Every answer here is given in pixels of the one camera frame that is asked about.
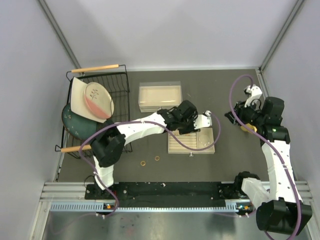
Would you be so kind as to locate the round pink cream plate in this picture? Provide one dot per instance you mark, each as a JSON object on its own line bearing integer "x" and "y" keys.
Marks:
{"x": 98, "y": 101}

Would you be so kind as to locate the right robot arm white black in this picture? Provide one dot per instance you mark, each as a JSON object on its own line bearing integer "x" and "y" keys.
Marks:
{"x": 280, "y": 209}

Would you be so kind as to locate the yellow mug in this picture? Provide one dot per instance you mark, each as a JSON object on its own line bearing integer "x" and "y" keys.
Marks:
{"x": 248, "y": 128}

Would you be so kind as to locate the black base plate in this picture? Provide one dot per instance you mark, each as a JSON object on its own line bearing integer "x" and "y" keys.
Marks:
{"x": 129, "y": 190}

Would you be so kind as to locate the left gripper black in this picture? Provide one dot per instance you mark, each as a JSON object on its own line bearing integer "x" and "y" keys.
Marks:
{"x": 191, "y": 129}

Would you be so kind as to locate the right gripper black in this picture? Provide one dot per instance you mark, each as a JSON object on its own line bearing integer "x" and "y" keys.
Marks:
{"x": 240, "y": 109}

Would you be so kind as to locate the square cream plate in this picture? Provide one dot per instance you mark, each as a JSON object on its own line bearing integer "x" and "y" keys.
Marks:
{"x": 78, "y": 103}

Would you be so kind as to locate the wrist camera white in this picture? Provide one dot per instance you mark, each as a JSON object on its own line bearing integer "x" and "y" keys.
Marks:
{"x": 203, "y": 120}
{"x": 253, "y": 93}

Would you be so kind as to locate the black wire dish rack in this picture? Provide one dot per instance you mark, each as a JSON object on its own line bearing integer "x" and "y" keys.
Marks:
{"x": 116, "y": 82}

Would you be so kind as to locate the clear acrylic jewelry box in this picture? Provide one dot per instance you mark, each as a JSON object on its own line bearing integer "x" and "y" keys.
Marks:
{"x": 159, "y": 95}

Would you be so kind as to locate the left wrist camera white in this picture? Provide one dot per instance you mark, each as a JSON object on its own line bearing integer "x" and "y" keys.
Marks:
{"x": 203, "y": 120}

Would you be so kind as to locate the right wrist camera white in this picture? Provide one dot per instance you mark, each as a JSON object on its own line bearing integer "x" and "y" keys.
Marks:
{"x": 253, "y": 93}

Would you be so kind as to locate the grey slotted cable duct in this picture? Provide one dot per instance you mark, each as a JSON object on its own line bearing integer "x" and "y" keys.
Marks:
{"x": 82, "y": 206}

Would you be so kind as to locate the dark green round plate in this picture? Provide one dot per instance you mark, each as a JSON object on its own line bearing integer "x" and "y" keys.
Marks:
{"x": 79, "y": 127}

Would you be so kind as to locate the beige velvet jewelry tray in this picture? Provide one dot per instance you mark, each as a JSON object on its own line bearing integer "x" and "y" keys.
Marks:
{"x": 196, "y": 140}

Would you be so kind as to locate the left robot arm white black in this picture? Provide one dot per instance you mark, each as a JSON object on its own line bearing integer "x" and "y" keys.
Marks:
{"x": 108, "y": 146}

